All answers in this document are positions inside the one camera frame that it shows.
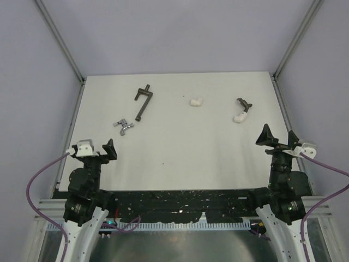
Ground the white slotted cable duct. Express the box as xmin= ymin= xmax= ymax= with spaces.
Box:
xmin=47 ymin=220 xmax=251 ymax=232

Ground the aluminium frame post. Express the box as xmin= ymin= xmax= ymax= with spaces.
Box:
xmin=272 ymin=0 xmax=324 ymax=81
xmin=33 ymin=0 xmax=85 ymax=84

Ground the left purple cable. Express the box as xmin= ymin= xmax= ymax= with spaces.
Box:
xmin=27 ymin=151 xmax=74 ymax=262

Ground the far white elbow fitting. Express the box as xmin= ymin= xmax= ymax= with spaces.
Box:
xmin=189 ymin=98 xmax=203 ymax=107

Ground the chrome faucet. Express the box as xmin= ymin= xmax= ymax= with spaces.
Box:
xmin=113 ymin=118 xmax=134 ymax=136

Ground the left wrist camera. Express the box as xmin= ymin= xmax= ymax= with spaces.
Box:
xmin=65 ymin=139 xmax=98 ymax=158

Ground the dark grey faucet wrench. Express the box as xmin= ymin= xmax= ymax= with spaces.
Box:
xmin=134 ymin=84 xmax=154 ymax=122

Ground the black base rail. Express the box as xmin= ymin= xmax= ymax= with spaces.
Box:
xmin=108 ymin=187 xmax=270 ymax=224

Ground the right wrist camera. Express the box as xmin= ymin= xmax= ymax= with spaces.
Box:
xmin=282 ymin=142 xmax=317 ymax=159

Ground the purple cable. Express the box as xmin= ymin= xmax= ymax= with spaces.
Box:
xmin=27 ymin=151 xmax=74 ymax=262
xmin=299 ymin=152 xmax=349 ymax=262

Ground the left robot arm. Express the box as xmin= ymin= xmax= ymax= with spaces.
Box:
xmin=56 ymin=139 xmax=117 ymax=261

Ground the left aluminium frame post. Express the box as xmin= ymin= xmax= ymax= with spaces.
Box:
xmin=33 ymin=0 xmax=85 ymax=84

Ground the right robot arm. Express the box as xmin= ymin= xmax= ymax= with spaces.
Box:
xmin=246 ymin=124 xmax=317 ymax=261

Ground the white elbow fitting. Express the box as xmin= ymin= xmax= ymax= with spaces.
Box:
xmin=233 ymin=111 xmax=248 ymax=123

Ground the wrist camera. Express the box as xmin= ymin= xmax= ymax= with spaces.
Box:
xmin=282 ymin=142 xmax=317 ymax=159
xmin=65 ymin=139 xmax=98 ymax=158

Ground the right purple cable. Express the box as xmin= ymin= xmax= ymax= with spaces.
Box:
xmin=299 ymin=152 xmax=349 ymax=262

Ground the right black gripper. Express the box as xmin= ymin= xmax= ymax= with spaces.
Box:
xmin=256 ymin=123 xmax=299 ymax=187

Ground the right aluminium frame post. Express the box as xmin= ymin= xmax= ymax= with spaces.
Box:
xmin=272 ymin=0 xmax=324 ymax=81

